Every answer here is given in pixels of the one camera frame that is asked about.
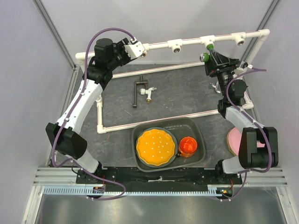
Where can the white plastic faucet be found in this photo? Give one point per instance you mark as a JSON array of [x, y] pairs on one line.
[[147, 92]]

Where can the chrome metal faucet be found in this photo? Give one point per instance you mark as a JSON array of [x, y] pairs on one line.
[[215, 87]]

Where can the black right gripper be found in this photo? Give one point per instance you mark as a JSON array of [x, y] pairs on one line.
[[214, 68]]

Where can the green plate under pink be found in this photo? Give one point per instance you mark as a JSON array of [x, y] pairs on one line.
[[233, 146]]

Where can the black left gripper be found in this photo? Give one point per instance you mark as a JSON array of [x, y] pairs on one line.
[[120, 46]]

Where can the dark grey plastic tray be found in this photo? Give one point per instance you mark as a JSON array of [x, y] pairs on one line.
[[178, 129]]

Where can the aluminium frame post left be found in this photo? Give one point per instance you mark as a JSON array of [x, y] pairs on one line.
[[53, 30]]

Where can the light blue cable duct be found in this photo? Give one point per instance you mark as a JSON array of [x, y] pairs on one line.
[[92, 191]]

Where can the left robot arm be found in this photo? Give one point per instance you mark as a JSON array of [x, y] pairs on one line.
[[64, 135]]

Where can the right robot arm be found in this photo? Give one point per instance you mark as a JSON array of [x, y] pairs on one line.
[[258, 150]]

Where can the yellow dotted plate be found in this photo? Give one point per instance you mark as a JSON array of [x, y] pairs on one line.
[[156, 147]]

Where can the white PVC pipe frame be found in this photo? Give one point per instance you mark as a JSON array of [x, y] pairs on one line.
[[180, 70]]

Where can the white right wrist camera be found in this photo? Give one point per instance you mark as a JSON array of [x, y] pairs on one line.
[[243, 67]]

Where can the green plastic water faucet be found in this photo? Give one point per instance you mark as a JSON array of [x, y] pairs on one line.
[[204, 57]]

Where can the grey plate under yellow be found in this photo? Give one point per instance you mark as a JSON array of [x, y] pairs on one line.
[[174, 151]]

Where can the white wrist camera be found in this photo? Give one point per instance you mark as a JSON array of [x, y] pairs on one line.
[[135, 49], [243, 67]]

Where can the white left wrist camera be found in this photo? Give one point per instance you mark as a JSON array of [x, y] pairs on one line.
[[135, 49]]

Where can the orange mug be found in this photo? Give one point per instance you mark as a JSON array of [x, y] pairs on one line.
[[187, 147]]

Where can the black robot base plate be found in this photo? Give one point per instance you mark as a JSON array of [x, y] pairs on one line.
[[131, 176]]

